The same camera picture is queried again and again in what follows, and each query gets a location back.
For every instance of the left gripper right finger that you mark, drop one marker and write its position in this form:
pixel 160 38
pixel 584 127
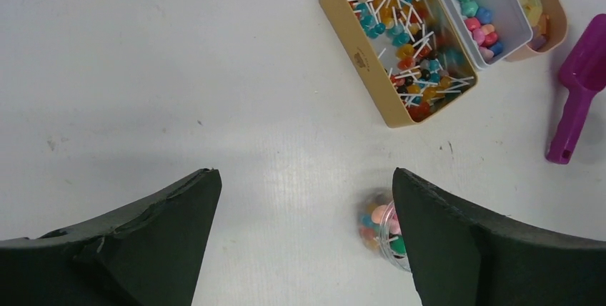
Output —
pixel 463 254

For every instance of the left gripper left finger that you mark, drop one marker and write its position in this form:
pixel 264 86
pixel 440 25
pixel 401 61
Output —
pixel 148 252

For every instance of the magenta plastic scoop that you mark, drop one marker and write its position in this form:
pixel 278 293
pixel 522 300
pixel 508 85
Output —
pixel 583 74

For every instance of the white tin of candies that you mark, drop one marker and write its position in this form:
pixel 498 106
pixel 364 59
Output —
pixel 488 30

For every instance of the clear plastic cup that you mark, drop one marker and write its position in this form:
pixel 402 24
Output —
pixel 379 230

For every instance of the pink tin of gummies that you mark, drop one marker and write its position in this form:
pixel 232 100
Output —
pixel 549 26

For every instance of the gold tin of lollipops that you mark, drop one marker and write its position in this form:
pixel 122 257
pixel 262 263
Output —
pixel 406 52

